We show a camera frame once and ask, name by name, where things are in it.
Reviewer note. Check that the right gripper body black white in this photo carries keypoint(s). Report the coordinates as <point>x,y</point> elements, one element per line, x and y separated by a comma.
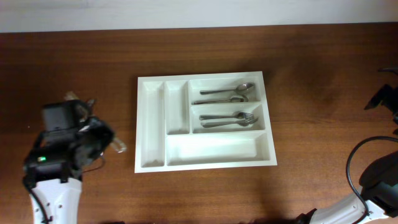
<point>391,101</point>

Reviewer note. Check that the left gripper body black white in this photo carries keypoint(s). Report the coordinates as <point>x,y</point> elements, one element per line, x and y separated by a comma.
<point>100,135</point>

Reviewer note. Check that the large spoon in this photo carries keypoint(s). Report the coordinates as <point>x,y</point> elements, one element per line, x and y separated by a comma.
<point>231,99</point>
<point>241,89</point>

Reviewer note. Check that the metal fork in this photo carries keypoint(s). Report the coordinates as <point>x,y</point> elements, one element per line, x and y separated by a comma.
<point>237,115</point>
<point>243,122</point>

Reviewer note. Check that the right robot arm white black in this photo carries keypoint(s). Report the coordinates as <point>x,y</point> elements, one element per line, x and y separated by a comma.
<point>376,197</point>

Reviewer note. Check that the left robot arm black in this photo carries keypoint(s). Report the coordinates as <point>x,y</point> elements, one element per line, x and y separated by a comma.
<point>73,138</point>

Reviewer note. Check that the white plastic cutlery tray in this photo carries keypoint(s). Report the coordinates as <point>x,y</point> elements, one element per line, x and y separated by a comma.
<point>169,135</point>

